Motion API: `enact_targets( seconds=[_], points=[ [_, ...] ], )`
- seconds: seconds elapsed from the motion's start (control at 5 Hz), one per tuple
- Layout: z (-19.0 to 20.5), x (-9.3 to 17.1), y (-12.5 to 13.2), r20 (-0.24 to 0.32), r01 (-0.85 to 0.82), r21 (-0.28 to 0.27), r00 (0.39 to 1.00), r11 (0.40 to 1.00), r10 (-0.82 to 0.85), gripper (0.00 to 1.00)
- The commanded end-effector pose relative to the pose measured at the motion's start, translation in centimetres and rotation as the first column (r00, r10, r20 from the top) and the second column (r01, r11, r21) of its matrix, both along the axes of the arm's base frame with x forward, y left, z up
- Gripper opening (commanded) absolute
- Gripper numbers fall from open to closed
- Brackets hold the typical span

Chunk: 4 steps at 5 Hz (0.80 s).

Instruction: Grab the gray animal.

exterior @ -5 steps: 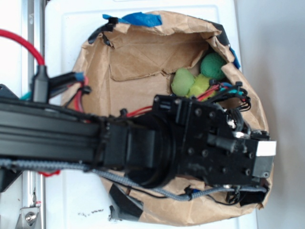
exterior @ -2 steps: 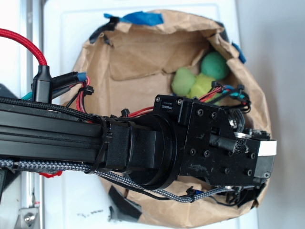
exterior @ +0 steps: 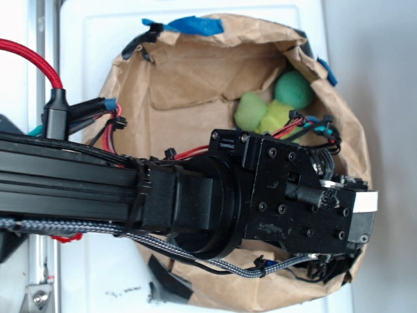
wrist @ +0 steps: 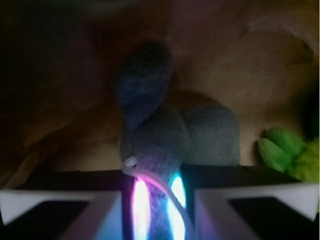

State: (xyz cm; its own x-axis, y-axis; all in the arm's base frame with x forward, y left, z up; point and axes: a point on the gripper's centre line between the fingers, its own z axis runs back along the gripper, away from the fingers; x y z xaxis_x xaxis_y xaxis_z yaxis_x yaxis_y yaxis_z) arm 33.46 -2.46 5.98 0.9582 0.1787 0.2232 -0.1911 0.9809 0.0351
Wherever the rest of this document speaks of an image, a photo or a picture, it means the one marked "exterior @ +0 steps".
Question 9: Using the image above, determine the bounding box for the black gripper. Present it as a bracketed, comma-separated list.
[209, 129, 377, 255]

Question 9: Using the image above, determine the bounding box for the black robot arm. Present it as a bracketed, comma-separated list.
[1, 130, 378, 260]

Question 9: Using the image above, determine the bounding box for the yellow-green fuzzy toy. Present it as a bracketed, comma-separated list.
[254, 100, 295, 134]

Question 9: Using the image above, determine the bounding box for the light green plush ball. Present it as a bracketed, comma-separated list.
[234, 92, 267, 132]

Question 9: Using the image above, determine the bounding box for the dark green ball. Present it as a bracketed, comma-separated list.
[274, 70, 315, 110]

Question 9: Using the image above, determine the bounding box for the brown paper bag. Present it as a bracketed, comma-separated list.
[100, 14, 371, 312]

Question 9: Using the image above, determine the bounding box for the white plastic bin lid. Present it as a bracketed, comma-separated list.
[56, 1, 328, 312]

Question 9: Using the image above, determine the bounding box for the blue painter tape strip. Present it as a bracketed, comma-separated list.
[142, 16, 224, 37]

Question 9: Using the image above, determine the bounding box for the red black wire bundle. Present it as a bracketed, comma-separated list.
[164, 110, 342, 160]

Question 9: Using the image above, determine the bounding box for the red braided usb cable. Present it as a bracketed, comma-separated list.
[0, 38, 70, 141]

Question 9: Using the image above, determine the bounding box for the gray braided cable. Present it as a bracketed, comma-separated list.
[0, 217, 315, 278]

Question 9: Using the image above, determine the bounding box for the aluminum frame rail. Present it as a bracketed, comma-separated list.
[25, 0, 63, 313]

